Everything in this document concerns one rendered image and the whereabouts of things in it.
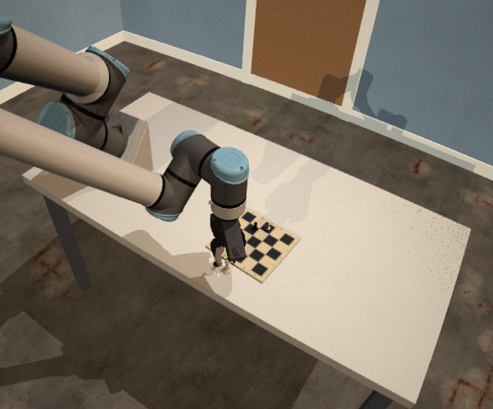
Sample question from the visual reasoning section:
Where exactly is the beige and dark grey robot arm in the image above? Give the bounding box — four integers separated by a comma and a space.
0, 9, 249, 222

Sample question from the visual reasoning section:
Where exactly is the black and cream chessboard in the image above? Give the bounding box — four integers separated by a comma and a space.
230, 207, 301, 283

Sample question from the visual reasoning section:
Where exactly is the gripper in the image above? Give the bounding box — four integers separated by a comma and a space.
210, 213, 247, 267

